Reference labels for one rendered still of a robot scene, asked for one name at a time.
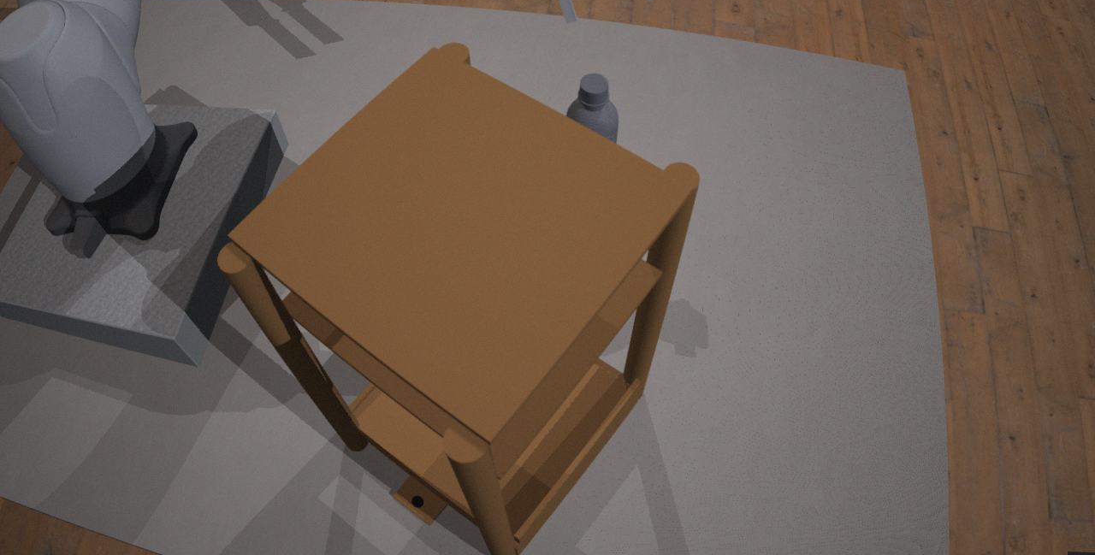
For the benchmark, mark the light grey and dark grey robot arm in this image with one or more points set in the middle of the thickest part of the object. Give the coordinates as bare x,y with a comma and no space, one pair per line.
70,99

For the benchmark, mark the grey bottle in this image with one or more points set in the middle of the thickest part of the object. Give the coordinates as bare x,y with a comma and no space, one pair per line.
595,111

